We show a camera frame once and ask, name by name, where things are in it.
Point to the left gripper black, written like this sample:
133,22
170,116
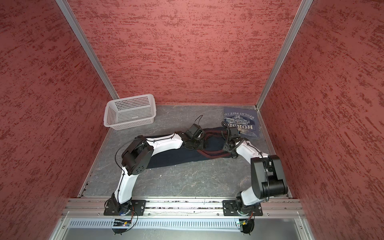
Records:
203,143

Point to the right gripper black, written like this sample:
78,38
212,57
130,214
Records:
225,148

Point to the dark navy tank top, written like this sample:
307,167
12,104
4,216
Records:
214,142

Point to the grey blue tank top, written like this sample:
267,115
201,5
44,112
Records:
246,121

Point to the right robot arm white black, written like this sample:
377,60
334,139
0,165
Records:
267,178

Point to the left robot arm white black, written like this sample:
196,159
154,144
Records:
142,153

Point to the white plastic laundry basket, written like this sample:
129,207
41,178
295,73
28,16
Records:
130,112

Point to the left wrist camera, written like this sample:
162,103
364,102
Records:
195,132

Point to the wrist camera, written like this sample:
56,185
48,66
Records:
195,132
231,132

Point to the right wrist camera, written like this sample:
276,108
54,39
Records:
231,132

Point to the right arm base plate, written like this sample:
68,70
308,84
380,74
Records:
229,208

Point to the right connector board with wires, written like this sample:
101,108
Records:
247,226

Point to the connector board with wires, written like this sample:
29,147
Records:
121,226
247,226

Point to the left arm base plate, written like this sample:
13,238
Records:
135,207

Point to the left connector board with wires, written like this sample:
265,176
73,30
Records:
121,226

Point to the aluminium front rail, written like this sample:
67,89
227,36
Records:
275,208

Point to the perforated cable duct strip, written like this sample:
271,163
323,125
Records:
170,224

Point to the right corner aluminium post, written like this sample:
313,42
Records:
290,37

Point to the corner aluminium post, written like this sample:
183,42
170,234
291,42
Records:
81,36
290,37

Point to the left corner aluminium post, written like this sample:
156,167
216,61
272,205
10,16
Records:
81,36

